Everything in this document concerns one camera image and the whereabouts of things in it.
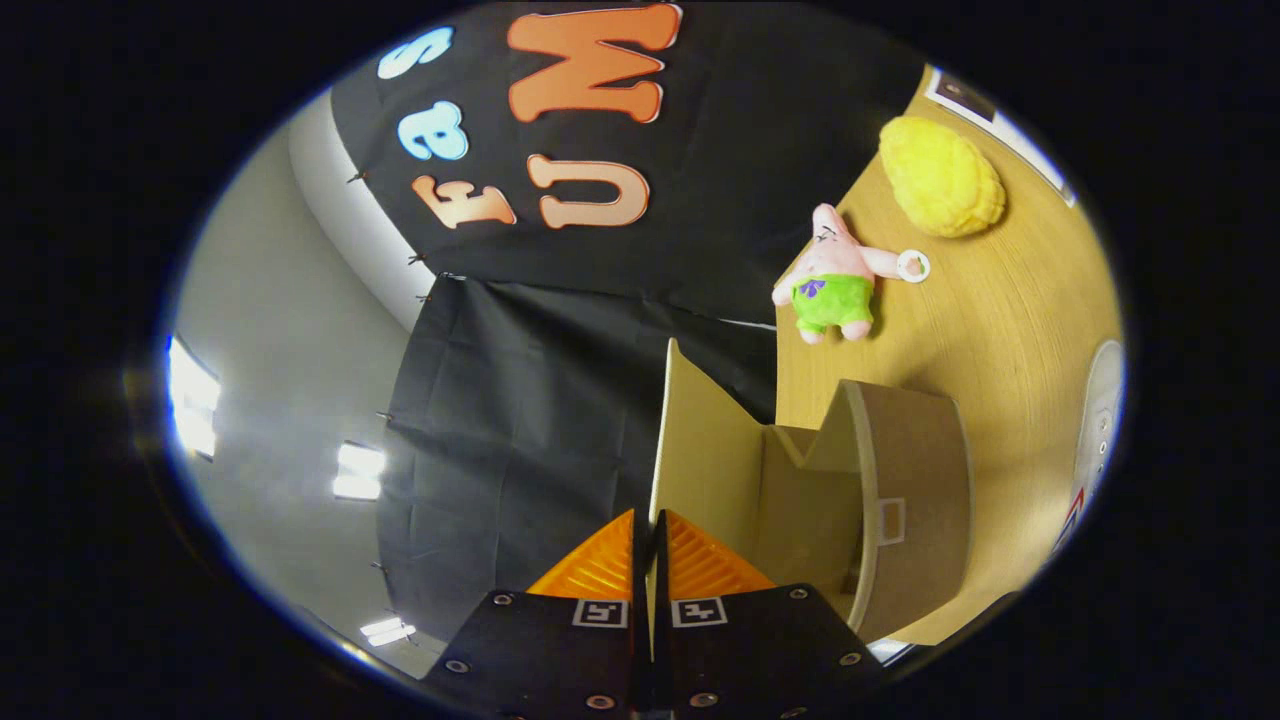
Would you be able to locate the white striped sneaker shoe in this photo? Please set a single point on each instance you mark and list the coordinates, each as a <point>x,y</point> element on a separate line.
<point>1100,430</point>

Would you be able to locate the black backdrop cloth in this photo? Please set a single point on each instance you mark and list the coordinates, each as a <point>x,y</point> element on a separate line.
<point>720,150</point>

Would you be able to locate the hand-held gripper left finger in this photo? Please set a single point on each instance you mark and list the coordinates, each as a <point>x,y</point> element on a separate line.
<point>540,650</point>

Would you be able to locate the yellow round plush toy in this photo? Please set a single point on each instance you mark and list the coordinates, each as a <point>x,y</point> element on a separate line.
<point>940,178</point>

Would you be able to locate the beige cardboard storage box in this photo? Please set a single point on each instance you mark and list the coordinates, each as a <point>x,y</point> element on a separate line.
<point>915,500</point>

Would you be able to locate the white portrait cover book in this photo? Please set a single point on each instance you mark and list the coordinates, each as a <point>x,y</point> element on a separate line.
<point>1010,135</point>

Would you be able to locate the pink starfish plush toy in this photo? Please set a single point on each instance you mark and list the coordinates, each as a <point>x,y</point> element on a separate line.
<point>830,285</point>

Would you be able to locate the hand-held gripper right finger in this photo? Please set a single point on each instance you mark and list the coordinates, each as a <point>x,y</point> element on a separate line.
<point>760,650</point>

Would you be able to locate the ceiling light panel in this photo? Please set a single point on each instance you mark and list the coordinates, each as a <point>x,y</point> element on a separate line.
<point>386,631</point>
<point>358,472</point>
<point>193,400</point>

